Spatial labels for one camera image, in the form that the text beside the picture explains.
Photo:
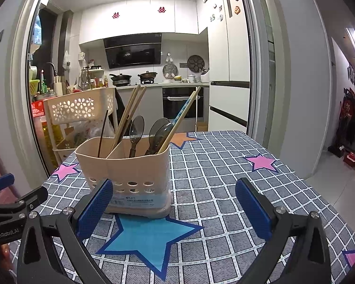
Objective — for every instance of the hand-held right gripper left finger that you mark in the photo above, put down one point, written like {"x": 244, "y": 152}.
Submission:
{"x": 94, "y": 210}

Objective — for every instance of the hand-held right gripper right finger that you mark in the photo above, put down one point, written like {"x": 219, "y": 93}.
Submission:
{"x": 254, "y": 210}

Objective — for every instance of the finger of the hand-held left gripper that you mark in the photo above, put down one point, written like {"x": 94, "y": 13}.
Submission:
{"x": 32, "y": 196}
{"x": 3, "y": 181}

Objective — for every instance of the beige plastic utensil holder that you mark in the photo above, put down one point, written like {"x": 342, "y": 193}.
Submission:
{"x": 136, "y": 168}

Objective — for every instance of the dark brown chopstick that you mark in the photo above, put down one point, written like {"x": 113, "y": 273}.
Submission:
{"x": 102, "y": 136}

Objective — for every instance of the yellow patterned chopstick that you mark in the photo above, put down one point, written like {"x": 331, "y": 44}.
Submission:
{"x": 168, "y": 138}

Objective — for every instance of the person's left forearm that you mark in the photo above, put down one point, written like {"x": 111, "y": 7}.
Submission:
{"x": 1, "y": 261}

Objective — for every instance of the grey checked tablecloth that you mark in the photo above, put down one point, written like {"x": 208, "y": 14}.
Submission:
{"x": 224, "y": 213}

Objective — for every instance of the pink star patch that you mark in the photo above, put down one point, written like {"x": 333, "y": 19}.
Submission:
{"x": 65, "y": 171}
{"x": 353, "y": 256}
{"x": 261, "y": 162}

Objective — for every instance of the blue star patch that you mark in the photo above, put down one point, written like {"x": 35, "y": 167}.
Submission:
{"x": 148, "y": 236}

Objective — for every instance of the yellow oil bottle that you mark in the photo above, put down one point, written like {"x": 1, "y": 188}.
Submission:
{"x": 51, "y": 136}

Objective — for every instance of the clear plastic bag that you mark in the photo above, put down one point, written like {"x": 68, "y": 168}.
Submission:
{"x": 88, "y": 133}

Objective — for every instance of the red plastic basket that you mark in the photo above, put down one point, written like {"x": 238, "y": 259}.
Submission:
{"x": 38, "y": 109}

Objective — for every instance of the cardboard box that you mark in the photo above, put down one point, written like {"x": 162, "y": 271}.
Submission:
{"x": 202, "y": 126}

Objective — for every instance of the green plastic basket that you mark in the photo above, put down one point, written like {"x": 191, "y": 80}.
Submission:
{"x": 34, "y": 87}

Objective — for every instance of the beige flower-pattern trolley rack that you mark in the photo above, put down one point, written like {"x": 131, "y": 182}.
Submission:
{"x": 77, "y": 106}

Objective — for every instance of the orange star patch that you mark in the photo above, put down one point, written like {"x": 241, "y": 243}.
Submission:
{"x": 180, "y": 139}

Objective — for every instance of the red box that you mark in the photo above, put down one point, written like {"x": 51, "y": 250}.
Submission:
{"x": 350, "y": 158}

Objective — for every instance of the kitchen faucet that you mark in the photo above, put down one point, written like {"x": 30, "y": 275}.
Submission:
{"x": 51, "y": 66}

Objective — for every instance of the black built-in oven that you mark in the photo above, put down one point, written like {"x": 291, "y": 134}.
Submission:
{"x": 177, "y": 106}

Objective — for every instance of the white spice rack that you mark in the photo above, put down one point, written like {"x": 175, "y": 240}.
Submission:
{"x": 91, "y": 78}

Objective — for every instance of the black wok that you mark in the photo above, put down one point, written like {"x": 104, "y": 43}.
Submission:
{"x": 121, "y": 80}

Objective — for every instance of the dark figure decoration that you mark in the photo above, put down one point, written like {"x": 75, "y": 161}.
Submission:
{"x": 350, "y": 118}

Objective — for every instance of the white hanging plastic bag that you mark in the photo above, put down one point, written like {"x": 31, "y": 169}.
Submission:
{"x": 66, "y": 60}

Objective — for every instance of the white rice cooker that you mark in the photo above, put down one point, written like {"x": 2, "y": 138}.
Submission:
{"x": 205, "y": 77}

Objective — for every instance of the black cooking pot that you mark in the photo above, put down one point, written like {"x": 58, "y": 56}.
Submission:
{"x": 148, "y": 77}

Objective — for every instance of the round metal steamer rack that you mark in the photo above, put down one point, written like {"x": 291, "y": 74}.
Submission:
{"x": 169, "y": 71}

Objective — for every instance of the dark round perforated tray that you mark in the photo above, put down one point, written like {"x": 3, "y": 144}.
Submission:
{"x": 195, "y": 63}

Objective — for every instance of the black range hood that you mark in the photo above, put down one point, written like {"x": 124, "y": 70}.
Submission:
{"x": 133, "y": 54}

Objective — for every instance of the white refrigerator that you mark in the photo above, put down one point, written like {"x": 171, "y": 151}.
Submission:
{"x": 227, "y": 50}

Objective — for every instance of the white upper cabinets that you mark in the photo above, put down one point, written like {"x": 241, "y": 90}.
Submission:
{"x": 142, "y": 20}

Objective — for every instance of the red paper-cut sticker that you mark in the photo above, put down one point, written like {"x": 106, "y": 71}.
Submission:
{"x": 161, "y": 9}
{"x": 116, "y": 15}

